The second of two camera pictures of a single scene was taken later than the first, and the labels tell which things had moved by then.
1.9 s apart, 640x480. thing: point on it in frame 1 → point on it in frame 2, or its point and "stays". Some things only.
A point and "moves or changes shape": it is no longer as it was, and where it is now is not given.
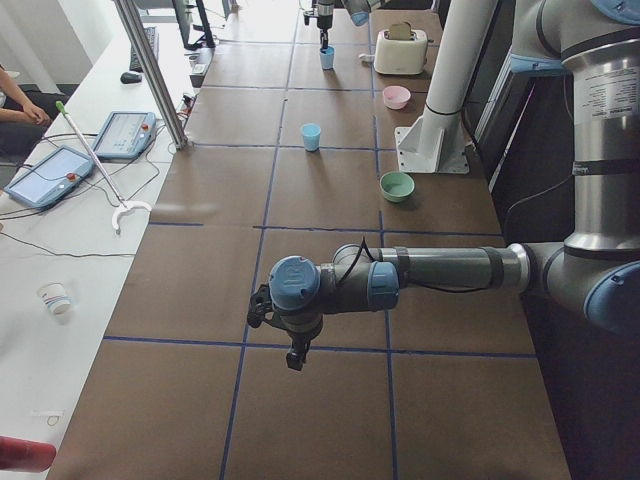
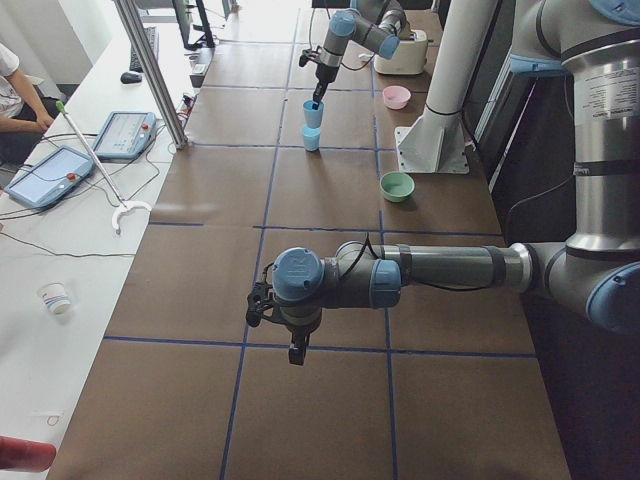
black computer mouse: (127, 77) stays
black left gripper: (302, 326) stays
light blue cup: (327, 58) moves or changes shape
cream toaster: (401, 56) stays
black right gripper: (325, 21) → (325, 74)
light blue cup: (311, 136) stays
